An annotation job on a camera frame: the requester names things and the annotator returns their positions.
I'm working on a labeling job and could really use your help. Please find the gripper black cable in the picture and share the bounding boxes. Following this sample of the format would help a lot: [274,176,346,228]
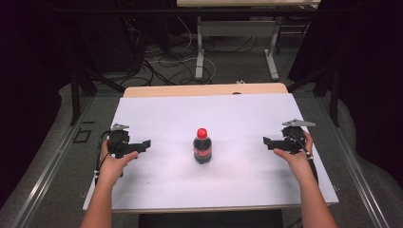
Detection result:
[287,131,319,185]
[94,130,112,188]

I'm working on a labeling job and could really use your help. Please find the white desk with metal legs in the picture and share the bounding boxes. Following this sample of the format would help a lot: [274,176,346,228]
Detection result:
[176,0,321,82]

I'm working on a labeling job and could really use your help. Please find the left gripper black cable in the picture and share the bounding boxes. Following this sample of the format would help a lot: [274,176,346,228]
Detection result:
[94,130,112,188]

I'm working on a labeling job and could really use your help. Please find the aluminium floor rail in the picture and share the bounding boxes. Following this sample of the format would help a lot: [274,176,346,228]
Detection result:
[10,96,96,228]
[317,96,393,228]

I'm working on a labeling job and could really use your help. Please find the white table cover sheet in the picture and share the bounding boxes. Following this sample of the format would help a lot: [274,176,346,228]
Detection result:
[82,92,339,212]

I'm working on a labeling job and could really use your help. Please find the white floor cable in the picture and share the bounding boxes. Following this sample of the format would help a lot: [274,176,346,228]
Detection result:
[147,15,218,84]

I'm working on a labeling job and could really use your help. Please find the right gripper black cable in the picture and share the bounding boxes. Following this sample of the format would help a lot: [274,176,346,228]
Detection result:
[287,131,319,185]

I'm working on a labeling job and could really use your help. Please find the person's left hand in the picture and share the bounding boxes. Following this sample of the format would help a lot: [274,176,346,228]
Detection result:
[98,139,140,188]

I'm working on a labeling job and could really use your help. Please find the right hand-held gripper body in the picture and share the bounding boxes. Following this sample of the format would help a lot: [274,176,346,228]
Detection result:
[280,118,317,156]

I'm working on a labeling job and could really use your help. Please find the dark cloth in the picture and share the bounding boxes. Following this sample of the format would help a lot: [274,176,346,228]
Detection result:
[138,208,284,228]

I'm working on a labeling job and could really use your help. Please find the black metal stand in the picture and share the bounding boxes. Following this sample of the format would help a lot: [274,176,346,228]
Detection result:
[286,61,342,128]
[69,61,126,126]

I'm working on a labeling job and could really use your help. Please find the bundle of black floor cables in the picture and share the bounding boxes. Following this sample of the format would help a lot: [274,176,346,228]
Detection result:
[118,17,213,87]

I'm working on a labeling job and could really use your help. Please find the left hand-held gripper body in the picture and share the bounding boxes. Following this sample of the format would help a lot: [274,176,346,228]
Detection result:
[106,123,132,160]

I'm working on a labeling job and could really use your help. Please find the person's right hand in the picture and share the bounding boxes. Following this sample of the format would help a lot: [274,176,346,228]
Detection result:
[273,130,316,184]

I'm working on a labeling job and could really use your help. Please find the dark cola bottle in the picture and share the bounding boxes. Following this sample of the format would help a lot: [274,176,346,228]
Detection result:
[192,136,213,165]

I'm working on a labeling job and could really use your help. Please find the wooden table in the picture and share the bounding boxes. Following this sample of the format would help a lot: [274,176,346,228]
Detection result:
[122,82,289,99]

